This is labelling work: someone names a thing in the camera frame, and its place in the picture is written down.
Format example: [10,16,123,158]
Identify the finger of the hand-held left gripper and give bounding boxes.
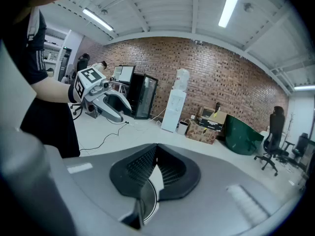
[105,89,133,117]
[94,95,124,123]

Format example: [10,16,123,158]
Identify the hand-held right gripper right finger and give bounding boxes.
[144,143,283,236]

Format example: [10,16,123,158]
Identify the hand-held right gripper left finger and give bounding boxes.
[0,126,158,236]

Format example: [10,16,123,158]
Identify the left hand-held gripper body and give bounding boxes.
[73,67,113,104]

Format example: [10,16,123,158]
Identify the person's left forearm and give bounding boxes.
[31,79,74,103]

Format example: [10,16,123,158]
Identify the white desk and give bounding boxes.
[108,80,128,98]

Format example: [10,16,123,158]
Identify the black glass-door fridge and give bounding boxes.
[127,72,159,120]

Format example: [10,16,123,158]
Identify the computer monitor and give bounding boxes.
[121,65,135,83]
[113,66,123,82]

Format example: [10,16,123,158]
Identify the white shelving unit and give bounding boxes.
[43,29,69,80]

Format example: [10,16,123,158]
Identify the dark green curved panel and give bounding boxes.
[224,114,264,156]

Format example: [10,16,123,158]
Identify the white water dispenser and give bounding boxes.
[161,89,187,133]

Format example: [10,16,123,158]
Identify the printed brown cardboard box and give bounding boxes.
[185,119,217,145]

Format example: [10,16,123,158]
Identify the person's black trousers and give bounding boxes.
[19,97,81,159]

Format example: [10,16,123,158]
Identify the flat black box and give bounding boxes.
[200,117,224,132]

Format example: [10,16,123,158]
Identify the clear water jug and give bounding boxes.
[174,67,190,92]

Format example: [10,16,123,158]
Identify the small white waste bin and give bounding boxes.
[177,121,189,136]

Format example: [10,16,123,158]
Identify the plain yellow cardboard box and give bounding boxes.
[208,111,227,125]

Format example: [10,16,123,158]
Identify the person's black striped shirt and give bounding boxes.
[0,6,49,86]

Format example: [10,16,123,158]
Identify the open brown cardboard box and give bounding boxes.
[196,106,216,119]

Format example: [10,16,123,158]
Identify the black office chair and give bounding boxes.
[291,132,315,168]
[253,106,296,177]

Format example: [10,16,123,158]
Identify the thin coat rack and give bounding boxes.
[285,112,296,142]

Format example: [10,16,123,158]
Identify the black floor cable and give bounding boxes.
[78,121,129,152]

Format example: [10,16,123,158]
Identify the white power cable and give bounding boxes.
[147,107,168,122]

